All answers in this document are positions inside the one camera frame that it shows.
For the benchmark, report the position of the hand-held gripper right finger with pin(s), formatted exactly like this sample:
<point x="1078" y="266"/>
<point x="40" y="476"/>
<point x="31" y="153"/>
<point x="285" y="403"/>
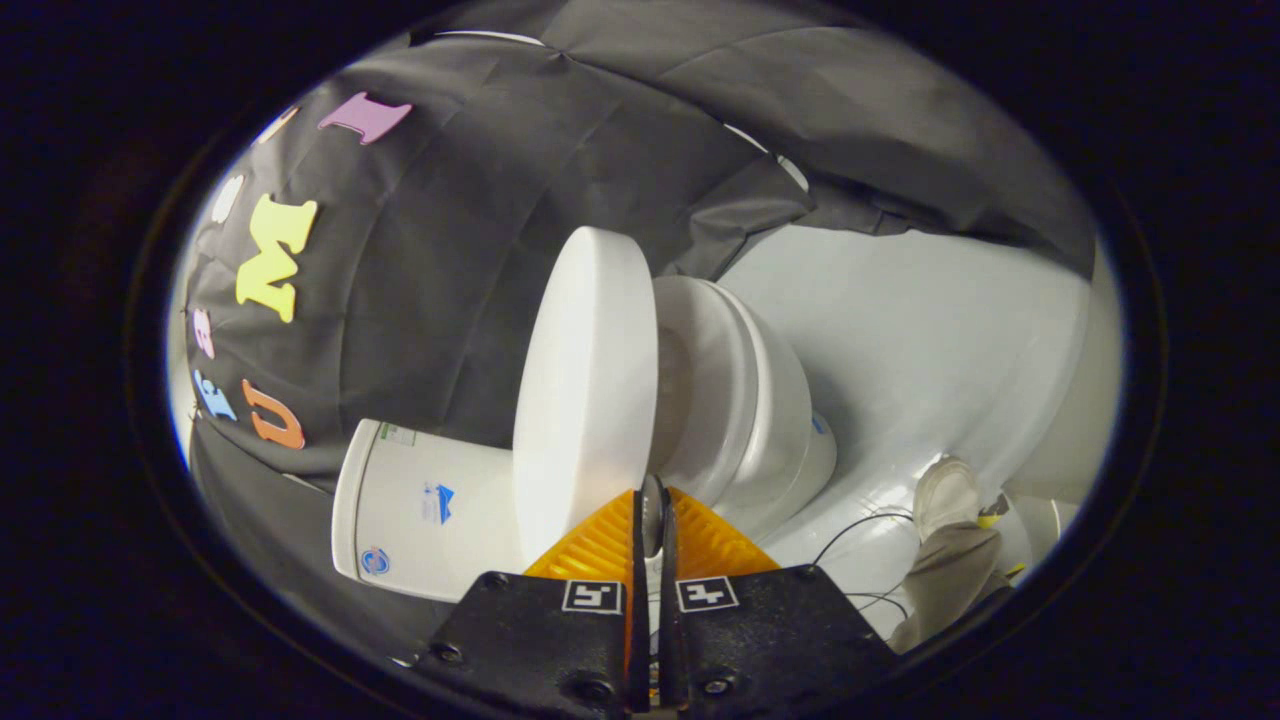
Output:
<point x="668" y="620"/>

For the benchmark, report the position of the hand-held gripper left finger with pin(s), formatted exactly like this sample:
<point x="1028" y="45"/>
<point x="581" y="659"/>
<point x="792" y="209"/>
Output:
<point x="640" y="620"/>

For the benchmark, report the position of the white toilet lid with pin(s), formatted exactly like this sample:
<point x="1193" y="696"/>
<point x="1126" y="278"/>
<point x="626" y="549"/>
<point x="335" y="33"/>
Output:
<point x="585" y="390"/>

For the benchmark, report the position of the white toilet bowl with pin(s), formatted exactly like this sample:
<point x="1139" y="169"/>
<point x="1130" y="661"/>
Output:
<point x="790" y="420"/>

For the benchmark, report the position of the person's trouser leg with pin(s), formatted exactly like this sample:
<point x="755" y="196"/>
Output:
<point x="950" y="585"/>

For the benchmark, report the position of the person's shoe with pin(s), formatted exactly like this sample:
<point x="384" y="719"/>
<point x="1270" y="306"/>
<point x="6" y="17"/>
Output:
<point x="945" y="492"/>

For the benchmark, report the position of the black backdrop cloth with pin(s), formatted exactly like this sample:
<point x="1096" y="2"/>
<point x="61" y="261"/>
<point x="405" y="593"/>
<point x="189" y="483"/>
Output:
<point x="450" y="250"/>

